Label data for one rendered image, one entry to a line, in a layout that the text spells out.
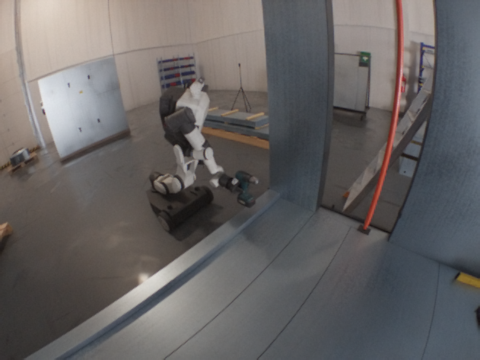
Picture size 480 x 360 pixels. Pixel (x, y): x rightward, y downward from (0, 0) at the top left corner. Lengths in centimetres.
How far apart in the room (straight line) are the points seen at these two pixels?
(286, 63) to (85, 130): 519
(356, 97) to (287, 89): 439
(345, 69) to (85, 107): 641
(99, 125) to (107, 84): 106
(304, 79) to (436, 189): 94
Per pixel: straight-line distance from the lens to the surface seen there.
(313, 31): 124
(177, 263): 123
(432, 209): 134
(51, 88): 577
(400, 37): 117
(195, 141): 129
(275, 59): 135
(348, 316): 111
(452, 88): 116
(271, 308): 107
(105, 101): 590
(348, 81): 564
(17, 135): 1029
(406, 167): 326
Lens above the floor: 135
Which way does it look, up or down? 31 degrees down
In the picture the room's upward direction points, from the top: 5 degrees counter-clockwise
